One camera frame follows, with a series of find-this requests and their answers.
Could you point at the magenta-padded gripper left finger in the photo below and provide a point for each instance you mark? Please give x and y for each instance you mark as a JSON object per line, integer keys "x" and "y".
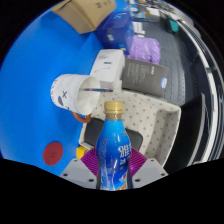
{"x": 77, "y": 171}

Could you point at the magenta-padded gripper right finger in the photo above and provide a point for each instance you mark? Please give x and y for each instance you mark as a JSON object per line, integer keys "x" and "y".
{"x": 150, "y": 170}

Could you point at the blue drink bottle gold cap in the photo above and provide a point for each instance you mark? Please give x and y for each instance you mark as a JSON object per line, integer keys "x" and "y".
{"x": 111, "y": 150}

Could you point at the yellow multimeter with leads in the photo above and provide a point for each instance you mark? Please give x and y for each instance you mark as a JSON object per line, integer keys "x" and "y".
{"x": 81, "y": 152}

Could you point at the flat round red coaster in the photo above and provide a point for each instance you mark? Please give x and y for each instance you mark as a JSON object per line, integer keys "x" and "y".
{"x": 52, "y": 154}

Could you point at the black hard case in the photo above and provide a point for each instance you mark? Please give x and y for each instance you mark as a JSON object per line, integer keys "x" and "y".
{"x": 93, "y": 133}

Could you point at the beige dotted fabric bin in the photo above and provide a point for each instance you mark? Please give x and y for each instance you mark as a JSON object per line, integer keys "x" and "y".
{"x": 150, "y": 116}

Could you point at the dark overhead shelf unit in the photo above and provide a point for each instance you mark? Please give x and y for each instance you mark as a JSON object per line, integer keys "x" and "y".
{"x": 196, "y": 133}

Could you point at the thin stirring spoon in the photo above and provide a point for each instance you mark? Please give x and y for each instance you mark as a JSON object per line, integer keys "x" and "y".
{"x": 98, "y": 89}

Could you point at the white carton box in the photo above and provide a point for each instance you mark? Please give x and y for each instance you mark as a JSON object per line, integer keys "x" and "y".
{"x": 108, "y": 66}

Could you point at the purple plastic bag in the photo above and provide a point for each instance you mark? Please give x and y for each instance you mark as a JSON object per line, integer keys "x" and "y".
{"x": 145, "y": 50}

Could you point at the dark blue carton box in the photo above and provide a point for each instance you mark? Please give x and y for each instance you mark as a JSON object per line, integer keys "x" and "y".
{"x": 116, "y": 30}

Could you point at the teal object on pegboard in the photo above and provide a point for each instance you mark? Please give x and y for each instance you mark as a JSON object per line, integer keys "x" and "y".
{"x": 174, "y": 26}

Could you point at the brown cardboard box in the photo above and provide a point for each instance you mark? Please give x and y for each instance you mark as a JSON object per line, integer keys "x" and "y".
{"x": 80, "y": 11}

